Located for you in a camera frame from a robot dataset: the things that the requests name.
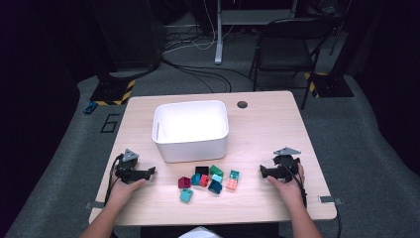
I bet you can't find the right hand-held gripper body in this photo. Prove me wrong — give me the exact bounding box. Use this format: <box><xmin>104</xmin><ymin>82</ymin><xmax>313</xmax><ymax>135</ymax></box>
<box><xmin>271</xmin><ymin>147</ymin><xmax>302</xmax><ymax>183</ymax></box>

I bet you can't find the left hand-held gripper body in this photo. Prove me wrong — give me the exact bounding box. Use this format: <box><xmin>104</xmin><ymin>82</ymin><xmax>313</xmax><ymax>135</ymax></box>
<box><xmin>113</xmin><ymin>148</ymin><xmax>148</xmax><ymax>185</ymax></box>

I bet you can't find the light teal toy block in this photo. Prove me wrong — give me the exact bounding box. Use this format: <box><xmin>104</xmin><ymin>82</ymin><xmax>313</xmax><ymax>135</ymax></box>
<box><xmin>179</xmin><ymin>188</ymin><xmax>194</xmax><ymax>204</ymax></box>

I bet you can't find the white plastic bin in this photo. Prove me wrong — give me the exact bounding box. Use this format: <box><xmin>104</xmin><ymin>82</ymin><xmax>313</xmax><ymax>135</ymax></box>
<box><xmin>152</xmin><ymin>99</ymin><xmax>230</xmax><ymax>164</ymax></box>

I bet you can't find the person's right hand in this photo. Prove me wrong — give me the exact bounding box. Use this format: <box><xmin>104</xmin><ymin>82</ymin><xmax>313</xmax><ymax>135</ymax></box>
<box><xmin>266</xmin><ymin>162</ymin><xmax>306</xmax><ymax>209</ymax></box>

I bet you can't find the person's left hand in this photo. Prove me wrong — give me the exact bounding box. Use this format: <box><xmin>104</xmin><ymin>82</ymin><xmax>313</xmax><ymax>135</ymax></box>
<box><xmin>106</xmin><ymin>165</ymin><xmax>148</xmax><ymax>210</ymax></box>

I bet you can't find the dark blue toy block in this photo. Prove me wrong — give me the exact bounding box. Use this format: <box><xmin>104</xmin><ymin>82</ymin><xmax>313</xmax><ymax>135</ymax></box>
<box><xmin>207</xmin><ymin>179</ymin><xmax>223</xmax><ymax>195</ymax></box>

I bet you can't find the small blue floor object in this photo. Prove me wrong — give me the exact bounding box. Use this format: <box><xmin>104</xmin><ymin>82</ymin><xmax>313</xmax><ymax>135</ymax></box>
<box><xmin>82</xmin><ymin>100</ymin><xmax>99</xmax><ymax>116</ymax></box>

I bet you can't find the black striped stand base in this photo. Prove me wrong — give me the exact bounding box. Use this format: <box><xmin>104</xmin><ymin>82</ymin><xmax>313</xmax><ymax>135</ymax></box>
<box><xmin>89</xmin><ymin>77</ymin><xmax>137</xmax><ymax>107</ymax></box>
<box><xmin>305</xmin><ymin>71</ymin><xmax>355</xmax><ymax>98</ymax></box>

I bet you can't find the person's white shirt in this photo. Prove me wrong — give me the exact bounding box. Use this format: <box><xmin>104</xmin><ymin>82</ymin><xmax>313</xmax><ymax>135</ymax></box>
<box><xmin>177</xmin><ymin>226</ymin><xmax>222</xmax><ymax>238</ymax></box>

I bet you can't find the black folding chair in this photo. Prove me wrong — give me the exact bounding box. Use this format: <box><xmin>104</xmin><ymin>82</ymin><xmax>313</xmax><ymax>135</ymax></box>
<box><xmin>249</xmin><ymin>17</ymin><xmax>335</xmax><ymax>110</ymax></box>

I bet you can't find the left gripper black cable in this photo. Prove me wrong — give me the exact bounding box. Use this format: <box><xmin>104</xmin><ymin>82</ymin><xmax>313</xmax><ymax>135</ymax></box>
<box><xmin>103</xmin><ymin>153</ymin><xmax>125</xmax><ymax>207</ymax></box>

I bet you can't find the black floor cable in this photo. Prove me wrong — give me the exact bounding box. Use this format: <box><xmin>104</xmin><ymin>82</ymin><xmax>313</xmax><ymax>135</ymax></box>
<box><xmin>161</xmin><ymin>58</ymin><xmax>232</xmax><ymax>93</ymax></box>

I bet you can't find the white metal desk frame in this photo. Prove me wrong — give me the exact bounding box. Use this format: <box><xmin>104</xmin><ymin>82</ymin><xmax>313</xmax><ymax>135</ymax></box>
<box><xmin>214</xmin><ymin>0</ymin><xmax>300</xmax><ymax>65</ymax></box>

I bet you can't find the white floor cable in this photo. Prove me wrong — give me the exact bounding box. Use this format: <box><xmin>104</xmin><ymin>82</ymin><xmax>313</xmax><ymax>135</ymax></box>
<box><xmin>162</xmin><ymin>0</ymin><xmax>239</xmax><ymax>54</ymax></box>

